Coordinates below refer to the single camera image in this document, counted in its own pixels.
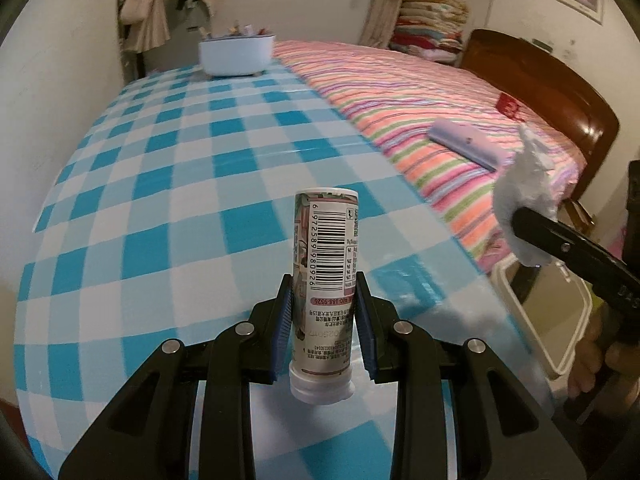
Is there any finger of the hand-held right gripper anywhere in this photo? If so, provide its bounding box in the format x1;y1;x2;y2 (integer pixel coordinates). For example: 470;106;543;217
511;205;608;283

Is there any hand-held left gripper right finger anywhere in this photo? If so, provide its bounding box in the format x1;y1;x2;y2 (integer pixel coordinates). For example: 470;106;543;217
352;270;586;480

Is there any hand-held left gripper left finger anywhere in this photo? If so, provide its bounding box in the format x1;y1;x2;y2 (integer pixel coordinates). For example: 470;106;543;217
59;272;296;480

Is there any white plastic bin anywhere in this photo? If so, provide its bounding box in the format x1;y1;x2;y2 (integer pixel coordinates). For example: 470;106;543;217
491;254;594;382

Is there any white toothpaste tube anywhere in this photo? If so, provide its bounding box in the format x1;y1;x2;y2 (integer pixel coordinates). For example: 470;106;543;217
289;187;360;403

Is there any person's right hand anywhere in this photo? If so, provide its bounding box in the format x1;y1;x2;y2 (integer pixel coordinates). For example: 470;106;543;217
567;309;640;401

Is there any red pouch with tassel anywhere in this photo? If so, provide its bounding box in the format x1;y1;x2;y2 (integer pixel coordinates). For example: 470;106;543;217
497;91;523;122

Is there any brown wooden headboard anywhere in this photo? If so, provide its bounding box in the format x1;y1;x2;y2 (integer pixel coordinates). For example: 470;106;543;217
459;29;621;211

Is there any blue checkered tablecloth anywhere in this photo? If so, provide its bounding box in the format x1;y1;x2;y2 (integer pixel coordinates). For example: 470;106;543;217
15;62;553;480

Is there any pink striped bedsheet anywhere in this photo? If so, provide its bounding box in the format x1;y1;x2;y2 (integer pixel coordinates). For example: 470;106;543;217
272;40;588;276

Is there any stack of folded quilts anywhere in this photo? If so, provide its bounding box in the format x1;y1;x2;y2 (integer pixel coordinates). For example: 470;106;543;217
390;0;473;66

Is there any pale blue basin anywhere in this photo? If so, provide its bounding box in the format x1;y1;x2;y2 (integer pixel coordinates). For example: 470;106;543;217
198;34;277;78

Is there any pile of small packets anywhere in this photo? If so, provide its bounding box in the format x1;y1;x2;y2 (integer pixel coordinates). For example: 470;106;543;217
202;19;273;40

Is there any beige tied curtain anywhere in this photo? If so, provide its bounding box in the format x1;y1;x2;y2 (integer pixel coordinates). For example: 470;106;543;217
117;0;171;53

